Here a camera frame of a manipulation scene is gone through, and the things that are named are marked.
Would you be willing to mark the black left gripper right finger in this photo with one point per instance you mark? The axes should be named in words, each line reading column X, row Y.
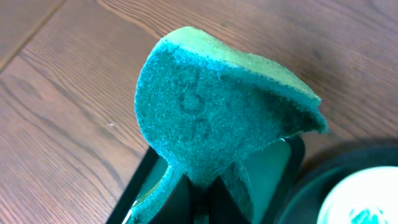
column 222, row 209

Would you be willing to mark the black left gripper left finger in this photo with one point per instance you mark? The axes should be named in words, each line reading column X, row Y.
column 178, row 208

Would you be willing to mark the black rectangular water tray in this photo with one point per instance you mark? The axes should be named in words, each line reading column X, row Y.
column 271, row 172

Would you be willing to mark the green scrubbing sponge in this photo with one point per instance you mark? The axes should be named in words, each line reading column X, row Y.
column 205, row 107

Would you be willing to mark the white plate with green stain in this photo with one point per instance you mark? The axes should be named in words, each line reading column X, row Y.
column 368, row 196

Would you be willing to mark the round black serving tray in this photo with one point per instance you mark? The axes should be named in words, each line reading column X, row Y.
column 303, row 204

